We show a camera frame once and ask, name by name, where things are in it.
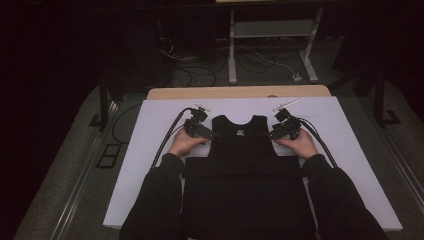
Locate right hand-held gripper cable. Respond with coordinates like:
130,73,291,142
297,116,338,169

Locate white board mat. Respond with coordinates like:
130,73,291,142
102,96,404,233

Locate white floor cable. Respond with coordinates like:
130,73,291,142
238,45,297,77

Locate left hand-held gripper cable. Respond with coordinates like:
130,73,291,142
151,106,195,170

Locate grey metal desk frame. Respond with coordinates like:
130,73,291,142
227,6,325,85

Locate black metal stand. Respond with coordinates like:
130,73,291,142
87,71,127,132
327,64,403,130

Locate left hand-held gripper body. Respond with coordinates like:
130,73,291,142
182,102,212,139

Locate person's right hand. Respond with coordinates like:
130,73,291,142
273,127,320,161

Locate person's left hand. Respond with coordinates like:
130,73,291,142
167,127,210,159

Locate metal floor rail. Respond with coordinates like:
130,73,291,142
49,99,120,240
359,98,424,216

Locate hand-held gripper cable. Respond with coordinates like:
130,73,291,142
151,106,195,170
297,116,338,169

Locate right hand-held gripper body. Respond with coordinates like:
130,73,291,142
271,97,303,141

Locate black floor cables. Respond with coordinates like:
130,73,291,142
170,54,231,88

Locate black tank top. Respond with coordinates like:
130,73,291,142
181,114,318,240

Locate thin black cable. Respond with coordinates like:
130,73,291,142
111,102,143,145

